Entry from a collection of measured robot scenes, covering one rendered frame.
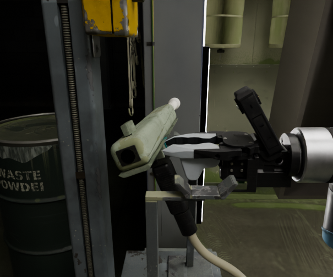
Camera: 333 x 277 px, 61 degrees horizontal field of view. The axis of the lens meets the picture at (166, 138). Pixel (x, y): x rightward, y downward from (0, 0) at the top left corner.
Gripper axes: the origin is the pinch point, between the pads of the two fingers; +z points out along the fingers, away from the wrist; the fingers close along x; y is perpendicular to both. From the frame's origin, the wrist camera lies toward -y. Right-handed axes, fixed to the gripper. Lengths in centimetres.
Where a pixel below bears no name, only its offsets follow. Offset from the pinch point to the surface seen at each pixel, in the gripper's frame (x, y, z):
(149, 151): -11.1, -3.0, 1.7
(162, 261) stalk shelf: 8.8, 33.3, 3.7
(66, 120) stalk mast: -6.2, -6.0, 14.6
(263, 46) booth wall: 238, -5, -69
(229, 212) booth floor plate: 147, 113, -31
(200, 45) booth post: 45.6, -14.2, -6.2
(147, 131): -7.8, -4.7, 2.4
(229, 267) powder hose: -3.5, 22.6, -10.1
